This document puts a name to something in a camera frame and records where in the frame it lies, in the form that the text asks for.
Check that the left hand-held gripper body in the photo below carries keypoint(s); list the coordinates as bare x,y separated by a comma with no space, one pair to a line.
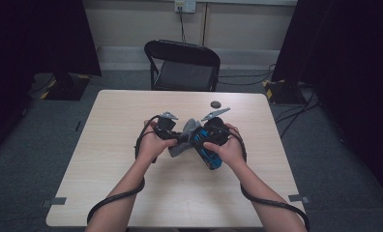
167,127

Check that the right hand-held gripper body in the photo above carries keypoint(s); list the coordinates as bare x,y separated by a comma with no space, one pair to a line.
218,132

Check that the grey cloth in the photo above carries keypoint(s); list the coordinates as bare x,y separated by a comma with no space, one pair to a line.
191,125

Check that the blue toy car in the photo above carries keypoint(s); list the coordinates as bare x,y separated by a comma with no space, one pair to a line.
213,161

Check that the person's left hand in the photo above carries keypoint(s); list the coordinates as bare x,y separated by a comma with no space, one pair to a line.
152,146

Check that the person's right hand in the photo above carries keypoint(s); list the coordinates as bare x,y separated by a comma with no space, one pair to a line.
233,151

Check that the round grey table grommet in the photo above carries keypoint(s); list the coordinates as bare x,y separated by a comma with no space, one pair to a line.
215,104

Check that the black folding chair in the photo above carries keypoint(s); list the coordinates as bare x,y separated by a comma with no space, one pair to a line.
183,75

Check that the black stand base yellow stripes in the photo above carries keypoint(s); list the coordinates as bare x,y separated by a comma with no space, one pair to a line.
67,88
283,93

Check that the grey tape strip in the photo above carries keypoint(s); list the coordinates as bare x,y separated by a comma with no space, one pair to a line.
59,201
297,197

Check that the dark curtain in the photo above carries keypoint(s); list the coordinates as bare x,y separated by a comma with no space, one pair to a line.
357,64
35,32

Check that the thin vertical wall conduit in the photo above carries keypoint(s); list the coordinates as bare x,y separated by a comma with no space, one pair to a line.
205,22

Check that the white wall socket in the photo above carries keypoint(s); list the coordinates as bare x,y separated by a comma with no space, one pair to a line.
186,5

